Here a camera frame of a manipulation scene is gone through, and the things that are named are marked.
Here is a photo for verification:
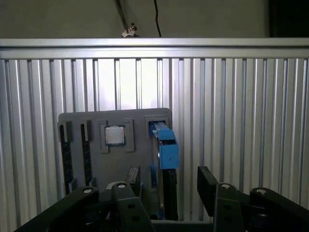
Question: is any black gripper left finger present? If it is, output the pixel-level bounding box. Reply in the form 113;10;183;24
14;165;155;232

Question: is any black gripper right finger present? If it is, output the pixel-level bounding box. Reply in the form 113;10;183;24
197;166;309;232

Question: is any hard disk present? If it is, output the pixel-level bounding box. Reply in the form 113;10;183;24
147;120;181;221

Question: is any grey parts rack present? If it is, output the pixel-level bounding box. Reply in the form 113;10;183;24
57;108;172;201

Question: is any black RAM stick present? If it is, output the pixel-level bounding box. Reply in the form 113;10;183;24
59;124;73;194
81;123;94;187

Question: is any silver CPU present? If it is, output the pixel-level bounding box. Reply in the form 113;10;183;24
104;125;126;146

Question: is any small white grey clip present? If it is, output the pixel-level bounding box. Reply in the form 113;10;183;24
120;22;140;39

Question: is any thin black hanging cable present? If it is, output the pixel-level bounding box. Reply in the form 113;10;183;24
153;0;162;38

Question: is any black metal post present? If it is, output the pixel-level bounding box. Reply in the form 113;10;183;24
268;0;309;39

